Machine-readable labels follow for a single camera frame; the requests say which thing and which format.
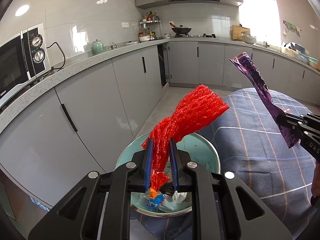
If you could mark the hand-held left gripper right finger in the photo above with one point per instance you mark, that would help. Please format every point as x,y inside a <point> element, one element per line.
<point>173,165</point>

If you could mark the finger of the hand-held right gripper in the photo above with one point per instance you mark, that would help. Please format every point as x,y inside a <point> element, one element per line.
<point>287,123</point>
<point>296,116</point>

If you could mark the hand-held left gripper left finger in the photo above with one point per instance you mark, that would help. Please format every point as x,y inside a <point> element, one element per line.
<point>149,165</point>

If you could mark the teal enamel basin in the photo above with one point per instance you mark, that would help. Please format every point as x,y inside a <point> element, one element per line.
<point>200,150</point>

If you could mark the white tissue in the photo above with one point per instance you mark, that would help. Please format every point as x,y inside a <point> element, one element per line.
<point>180,197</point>

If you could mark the blue orange snack packet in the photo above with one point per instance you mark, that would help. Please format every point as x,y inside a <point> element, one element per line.
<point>156,201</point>

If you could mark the clear plastic wrapper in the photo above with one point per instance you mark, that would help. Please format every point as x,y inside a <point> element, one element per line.
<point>175,207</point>

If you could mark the purple snack wrapper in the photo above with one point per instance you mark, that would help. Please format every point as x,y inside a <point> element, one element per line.
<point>257,80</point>

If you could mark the red plastic mesh bag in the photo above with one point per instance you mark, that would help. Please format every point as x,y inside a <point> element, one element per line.
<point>195,110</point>

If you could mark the person's right hand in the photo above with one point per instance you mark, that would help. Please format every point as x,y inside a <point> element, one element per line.
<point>316,180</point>

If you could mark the blue plaid tablecloth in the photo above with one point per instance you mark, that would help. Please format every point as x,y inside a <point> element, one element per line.
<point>250,167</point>

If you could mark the containers beside sink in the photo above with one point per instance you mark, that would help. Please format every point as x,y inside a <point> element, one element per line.
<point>300,52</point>

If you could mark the grey lower kitchen cabinets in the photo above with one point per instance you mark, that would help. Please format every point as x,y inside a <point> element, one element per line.
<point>100,92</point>

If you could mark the wooden cutting board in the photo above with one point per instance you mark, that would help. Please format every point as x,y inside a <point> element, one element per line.
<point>237,31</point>

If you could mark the bright window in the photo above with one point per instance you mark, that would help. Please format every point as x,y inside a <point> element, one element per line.
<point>260,17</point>

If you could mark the gas stove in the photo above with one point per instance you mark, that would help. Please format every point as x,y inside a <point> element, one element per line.
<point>200,36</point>

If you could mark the white bowl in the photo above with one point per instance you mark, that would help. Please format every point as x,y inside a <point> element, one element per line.
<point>144,39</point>

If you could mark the grey speckled kitchen countertop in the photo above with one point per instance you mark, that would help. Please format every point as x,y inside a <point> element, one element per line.
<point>75,62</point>

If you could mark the small steel pot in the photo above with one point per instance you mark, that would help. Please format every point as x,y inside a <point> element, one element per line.
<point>167,36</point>

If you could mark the black wok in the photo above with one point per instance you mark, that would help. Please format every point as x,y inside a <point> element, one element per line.
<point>181,30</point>

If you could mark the steel spice rack with bottles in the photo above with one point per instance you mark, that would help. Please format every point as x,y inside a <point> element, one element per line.
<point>150,22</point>

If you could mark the silver black microwave oven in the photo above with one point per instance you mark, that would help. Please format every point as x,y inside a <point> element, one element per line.
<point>15,67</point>

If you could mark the green wall decoration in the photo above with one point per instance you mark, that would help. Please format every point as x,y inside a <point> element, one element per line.
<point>292,27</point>

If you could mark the white wall switch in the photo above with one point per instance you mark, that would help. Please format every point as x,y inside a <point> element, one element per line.
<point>125,25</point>

